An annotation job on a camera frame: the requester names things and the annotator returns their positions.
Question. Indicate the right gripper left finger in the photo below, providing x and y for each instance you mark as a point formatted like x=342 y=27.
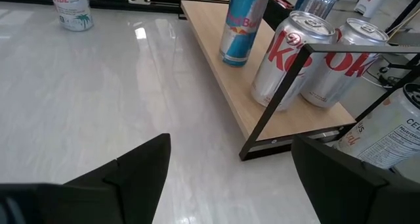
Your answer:
x=131 y=191

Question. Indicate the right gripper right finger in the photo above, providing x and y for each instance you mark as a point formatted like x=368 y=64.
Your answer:
x=344 y=194

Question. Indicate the white Celsius can orange lettering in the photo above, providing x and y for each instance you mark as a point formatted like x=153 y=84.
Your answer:
x=384 y=135

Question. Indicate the silver Diet Coke can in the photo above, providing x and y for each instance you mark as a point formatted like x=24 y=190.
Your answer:
x=348 y=76
x=285 y=69

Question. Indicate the white Peach Vibe Celsius can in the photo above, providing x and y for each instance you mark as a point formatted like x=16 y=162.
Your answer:
x=72 y=10

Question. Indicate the blue silver Red Bull can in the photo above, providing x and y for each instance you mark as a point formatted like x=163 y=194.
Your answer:
x=243 y=30
x=318 y=2

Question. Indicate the white black pole stand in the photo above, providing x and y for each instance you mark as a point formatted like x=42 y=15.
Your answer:
x=374 y=5

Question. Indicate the black aluminium table frame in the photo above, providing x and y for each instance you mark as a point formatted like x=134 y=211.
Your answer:
x=108 y=4

